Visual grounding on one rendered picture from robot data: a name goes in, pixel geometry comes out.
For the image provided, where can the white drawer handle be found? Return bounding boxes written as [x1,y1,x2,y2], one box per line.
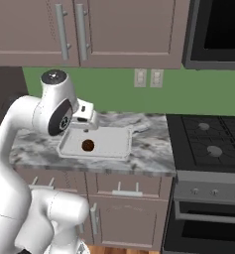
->
[28,176,57,191]
[111,181,144,198]

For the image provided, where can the white tupperware container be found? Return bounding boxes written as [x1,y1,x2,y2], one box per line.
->
[57,126,134,163]

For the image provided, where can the brown round food item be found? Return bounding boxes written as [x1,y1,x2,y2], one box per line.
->
[81,139,96,154]

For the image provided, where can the black gas hob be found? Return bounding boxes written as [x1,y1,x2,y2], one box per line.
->
[165,113,235,175]

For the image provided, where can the taupe wall cupboard door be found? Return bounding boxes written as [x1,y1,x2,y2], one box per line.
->
[0,0,80,67]
[72,0,191,70]

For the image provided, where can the grey base cupboard handle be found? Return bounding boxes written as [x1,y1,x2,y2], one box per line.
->
[89,201,100,237]

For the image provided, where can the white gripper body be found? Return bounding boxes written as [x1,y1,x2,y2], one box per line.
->
[69,110,100,132]

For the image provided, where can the taupe base cupboard door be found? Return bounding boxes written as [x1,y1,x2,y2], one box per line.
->
[86,193,170,251]

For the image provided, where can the black and grey microwave oven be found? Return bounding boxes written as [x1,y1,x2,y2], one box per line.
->
[181,0,235,70]

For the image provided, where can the dark fridge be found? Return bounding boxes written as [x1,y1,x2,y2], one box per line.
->
[0,65,30,150]

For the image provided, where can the grey oven door handle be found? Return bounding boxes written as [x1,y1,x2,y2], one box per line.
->
[174,199,235,226]

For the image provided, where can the white wall switch plate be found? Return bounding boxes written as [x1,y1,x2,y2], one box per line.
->
[150,68,165,89]
[133,67,148,89]

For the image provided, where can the grey cupboard bar handle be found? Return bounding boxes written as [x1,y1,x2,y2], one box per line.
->
[74,3,91,62]
[55,3,72,62]

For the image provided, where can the taupe drawer front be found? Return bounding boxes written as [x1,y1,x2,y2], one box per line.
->
[94,172,174,200]
[15,166,87,196]

